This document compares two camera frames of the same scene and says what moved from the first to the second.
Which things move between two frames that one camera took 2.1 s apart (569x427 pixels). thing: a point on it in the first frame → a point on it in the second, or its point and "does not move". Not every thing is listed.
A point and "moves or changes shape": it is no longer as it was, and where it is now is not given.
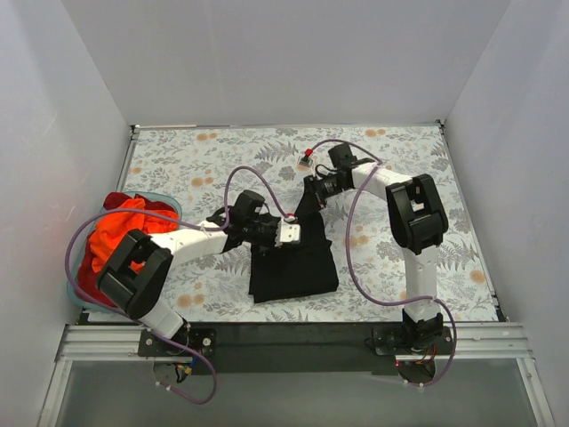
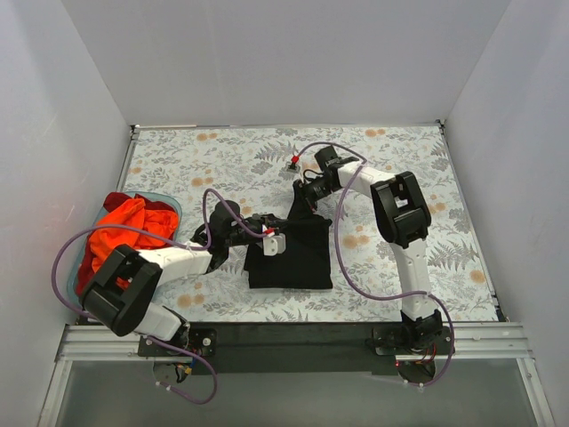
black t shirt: x=299 y=269 moves or changes shape
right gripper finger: x=309 y=194 → x=300 y=196
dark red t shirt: x=88 y=277 does not move
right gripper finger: x=322 y=200 → x=310 y=205
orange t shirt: x=112 y=227 does not move
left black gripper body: x=276 y=229 does not move
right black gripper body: x=314 y=186 does not move
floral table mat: x=207 y=169 does not move
